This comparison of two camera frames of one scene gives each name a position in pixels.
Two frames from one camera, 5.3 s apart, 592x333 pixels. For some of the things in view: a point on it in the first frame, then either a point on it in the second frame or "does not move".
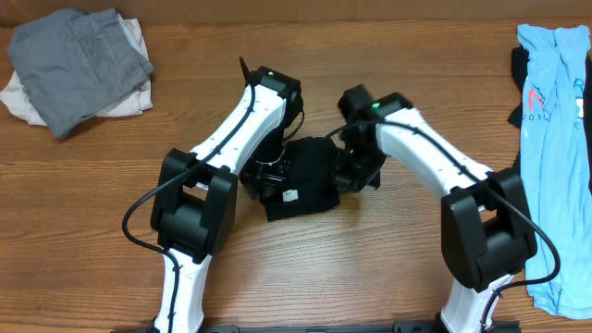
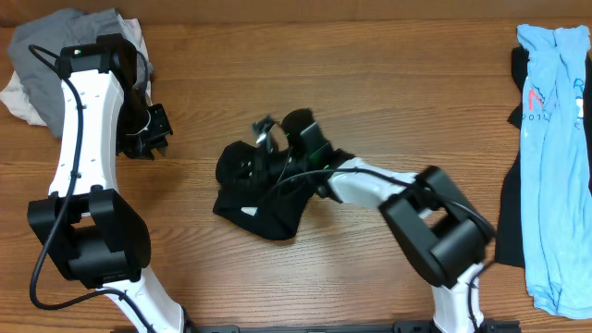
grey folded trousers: x=75 y=65 does not move
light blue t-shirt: x=556 y=151 does not move
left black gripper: x=252 y=177 to x=142 y=149
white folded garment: x=17 y=97 does not move
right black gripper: x=353 y=173 to x=258 y=163
